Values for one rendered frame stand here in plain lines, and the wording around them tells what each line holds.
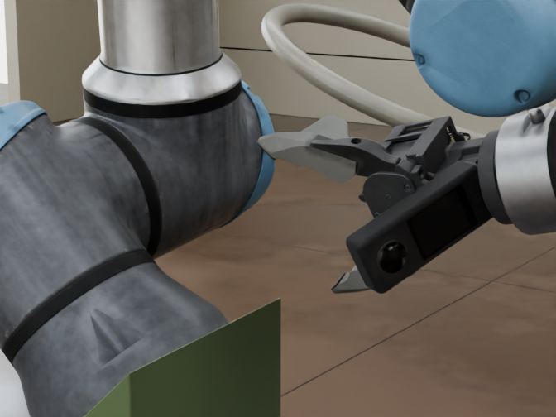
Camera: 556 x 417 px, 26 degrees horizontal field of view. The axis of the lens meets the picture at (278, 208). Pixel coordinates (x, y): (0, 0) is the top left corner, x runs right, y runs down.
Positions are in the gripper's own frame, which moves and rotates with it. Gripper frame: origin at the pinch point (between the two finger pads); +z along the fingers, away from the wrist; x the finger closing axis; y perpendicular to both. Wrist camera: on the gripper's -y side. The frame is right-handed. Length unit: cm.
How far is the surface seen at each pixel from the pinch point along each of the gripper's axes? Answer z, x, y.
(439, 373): 144, -175, 200
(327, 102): 458, -254, 636
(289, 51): 36, -6, 58
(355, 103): 26, -13, 53
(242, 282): 255, -165, 254
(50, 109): 616, -167, 529
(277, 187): 351, -205, 412
